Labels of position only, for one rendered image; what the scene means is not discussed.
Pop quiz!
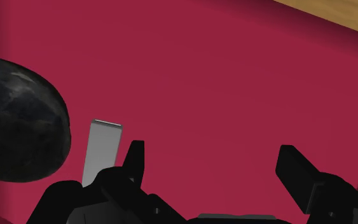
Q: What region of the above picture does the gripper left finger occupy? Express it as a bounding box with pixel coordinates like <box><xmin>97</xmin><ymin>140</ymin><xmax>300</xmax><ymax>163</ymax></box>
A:
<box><xmin>26</xmin><ymin>140</ymin><xmax>188</xmax><ymax>224</ymax></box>

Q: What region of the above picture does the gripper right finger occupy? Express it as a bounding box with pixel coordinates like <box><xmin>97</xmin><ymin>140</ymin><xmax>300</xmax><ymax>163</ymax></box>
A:
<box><xmin>275</xmin><ymin>144</ymin><xmax>358</xmax><ymax>224</ymax></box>

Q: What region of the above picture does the black mottled round object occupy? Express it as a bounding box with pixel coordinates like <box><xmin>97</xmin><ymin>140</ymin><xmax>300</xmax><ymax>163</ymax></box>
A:
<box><xmin>0</xmin><ymin>53</ymin><xmax>72</xmax><ymax>183</ymax></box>

